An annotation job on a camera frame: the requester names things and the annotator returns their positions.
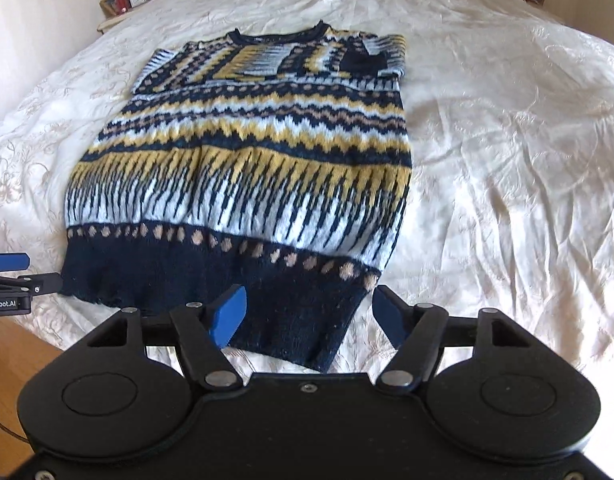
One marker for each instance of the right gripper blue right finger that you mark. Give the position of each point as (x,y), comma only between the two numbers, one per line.
(415,332)

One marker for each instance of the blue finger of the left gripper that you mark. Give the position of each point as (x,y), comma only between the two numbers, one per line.
(14,261)

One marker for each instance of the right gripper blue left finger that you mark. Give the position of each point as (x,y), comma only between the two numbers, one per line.
(203,330)

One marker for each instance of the navy yellow patterned knit sweater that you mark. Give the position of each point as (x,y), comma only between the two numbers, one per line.
(280,163)

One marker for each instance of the cream bedside table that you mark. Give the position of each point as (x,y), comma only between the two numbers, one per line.
(109,23)

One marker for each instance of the wooden picture frame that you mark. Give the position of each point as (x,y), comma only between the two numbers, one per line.
(109,8)

